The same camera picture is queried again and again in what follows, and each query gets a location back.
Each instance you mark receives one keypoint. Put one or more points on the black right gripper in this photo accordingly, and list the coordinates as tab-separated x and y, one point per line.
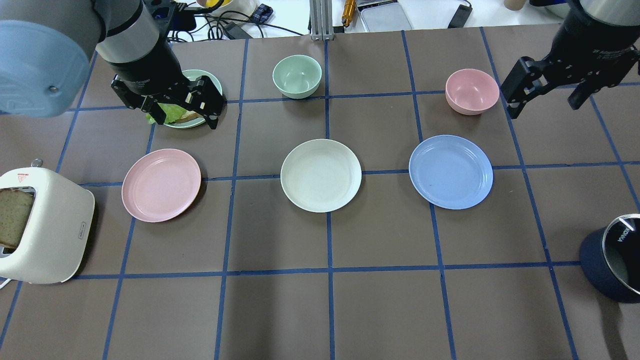
592	46

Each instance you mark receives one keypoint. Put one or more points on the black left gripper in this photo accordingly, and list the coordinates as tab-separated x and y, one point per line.
146	71

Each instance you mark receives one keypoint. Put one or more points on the pink plate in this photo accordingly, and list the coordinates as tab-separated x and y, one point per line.
161	185

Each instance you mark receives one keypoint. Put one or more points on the blue plate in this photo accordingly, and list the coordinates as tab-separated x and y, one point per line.
451	172

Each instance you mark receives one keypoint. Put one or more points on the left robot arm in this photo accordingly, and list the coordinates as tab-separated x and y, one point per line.
47	45

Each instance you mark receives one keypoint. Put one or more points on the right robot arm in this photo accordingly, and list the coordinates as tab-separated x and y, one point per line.
612	23

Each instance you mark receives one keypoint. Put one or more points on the lettuce leaf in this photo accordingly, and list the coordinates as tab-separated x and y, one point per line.
172	112

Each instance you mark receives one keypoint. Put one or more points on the bread slice on plate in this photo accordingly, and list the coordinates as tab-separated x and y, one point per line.
187	117

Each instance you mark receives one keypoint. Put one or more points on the green plate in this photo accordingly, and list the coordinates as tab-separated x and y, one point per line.
196	98

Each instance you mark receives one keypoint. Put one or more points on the pink bowl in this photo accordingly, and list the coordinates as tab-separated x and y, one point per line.
471	92

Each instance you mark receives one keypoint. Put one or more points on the white bowl with yellow fruit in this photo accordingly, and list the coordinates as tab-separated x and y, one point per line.
229	9

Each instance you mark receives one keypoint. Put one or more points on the black power adapter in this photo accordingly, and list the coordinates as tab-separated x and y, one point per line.
460	17

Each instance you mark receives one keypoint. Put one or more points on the green bowl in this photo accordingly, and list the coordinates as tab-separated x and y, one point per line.
297	76

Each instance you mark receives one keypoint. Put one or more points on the cream plate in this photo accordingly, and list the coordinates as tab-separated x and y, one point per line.
320	175

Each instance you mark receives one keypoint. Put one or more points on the cream toaster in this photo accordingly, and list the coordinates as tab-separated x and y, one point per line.
56	232

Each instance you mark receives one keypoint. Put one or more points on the dark blue pot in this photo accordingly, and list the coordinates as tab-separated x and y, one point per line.
610	259

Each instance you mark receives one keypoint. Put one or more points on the grey metal tray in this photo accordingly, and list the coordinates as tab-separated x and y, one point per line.
382	16

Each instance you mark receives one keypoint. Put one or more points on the bread slice in toaster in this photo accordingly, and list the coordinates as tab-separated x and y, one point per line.
15	209

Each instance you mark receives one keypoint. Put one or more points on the orange tool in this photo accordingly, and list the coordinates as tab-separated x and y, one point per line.
348	12

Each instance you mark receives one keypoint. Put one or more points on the aluminium profile post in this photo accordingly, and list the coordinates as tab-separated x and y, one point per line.
321	20

